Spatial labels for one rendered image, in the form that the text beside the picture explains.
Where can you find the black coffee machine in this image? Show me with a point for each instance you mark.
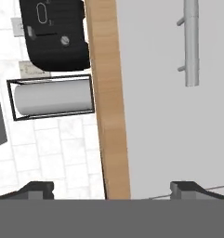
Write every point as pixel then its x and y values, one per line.
pixel 56 34

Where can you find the white paper towel roll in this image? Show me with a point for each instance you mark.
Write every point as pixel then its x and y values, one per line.
pixel 51 96

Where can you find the white wall outlet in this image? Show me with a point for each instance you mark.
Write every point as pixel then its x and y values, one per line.
pixel 17 27

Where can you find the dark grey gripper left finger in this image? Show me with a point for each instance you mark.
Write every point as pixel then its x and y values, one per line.
pixel 39 189

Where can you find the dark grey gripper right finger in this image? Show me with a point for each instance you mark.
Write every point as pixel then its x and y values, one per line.
pixel 184 190

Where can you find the light grey drawer front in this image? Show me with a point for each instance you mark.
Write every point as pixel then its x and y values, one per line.
pixel 175 117

